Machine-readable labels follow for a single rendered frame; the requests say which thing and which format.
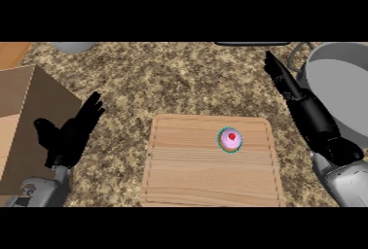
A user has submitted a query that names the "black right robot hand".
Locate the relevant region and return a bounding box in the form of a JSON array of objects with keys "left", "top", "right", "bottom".
[{"left": 263, "top": 51, "right": 365, "bottom": 167}]

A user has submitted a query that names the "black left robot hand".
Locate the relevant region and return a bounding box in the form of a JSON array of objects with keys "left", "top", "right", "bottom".
[{"left": 32, "top": 91, "right": 106, "bottom": 169}]

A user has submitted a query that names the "grey metal pot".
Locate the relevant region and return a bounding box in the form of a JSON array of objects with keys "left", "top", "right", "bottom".
[{"left": 289, "top": 42, "right": 368, "bottom": 149}]

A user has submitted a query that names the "pink cupcake with cherry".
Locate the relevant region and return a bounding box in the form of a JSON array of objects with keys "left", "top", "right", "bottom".
[{"left": 215, "top": 126, "right": 243, "bottom": 155}]

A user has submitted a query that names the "wooden cutting board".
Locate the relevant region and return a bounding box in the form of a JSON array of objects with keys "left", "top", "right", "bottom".
[{"left": 137, "top": 113, "right": 288, "bottom": 208}]

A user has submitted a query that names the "brown wooden cabinet door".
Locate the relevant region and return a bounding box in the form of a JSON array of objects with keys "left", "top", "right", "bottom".
[{"left": 0, "top": 64, "right": 84, "bottom": 196}]

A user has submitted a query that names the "dark flat object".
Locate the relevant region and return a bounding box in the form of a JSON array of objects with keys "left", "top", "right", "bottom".
[{"left": 212, "top": 42, "right": 291, "bottom": 47}]

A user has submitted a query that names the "grey round object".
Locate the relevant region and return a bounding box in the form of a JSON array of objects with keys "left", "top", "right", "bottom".
[{"left": 50, "top": 42, "right": 99, "bottom": 54}]

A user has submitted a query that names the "orange wooden surface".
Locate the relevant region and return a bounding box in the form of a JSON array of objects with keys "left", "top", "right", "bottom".
[{"left": 0, "top": 42, "right": 33, "bottom": 71}]

